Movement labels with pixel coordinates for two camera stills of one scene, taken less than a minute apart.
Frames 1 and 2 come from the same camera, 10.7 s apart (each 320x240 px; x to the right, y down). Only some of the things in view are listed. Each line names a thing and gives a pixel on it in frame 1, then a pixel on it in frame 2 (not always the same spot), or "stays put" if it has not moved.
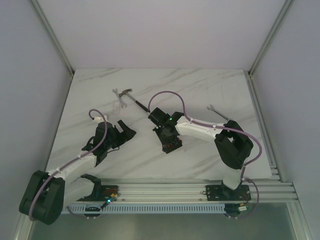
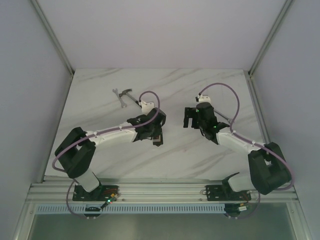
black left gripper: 120,135 -> 157,135
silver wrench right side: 212,108 stays put
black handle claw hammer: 126,92 stays put
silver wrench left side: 123,103 stays put
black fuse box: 170,143 -> 158,140
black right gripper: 159,128 -> 190,112
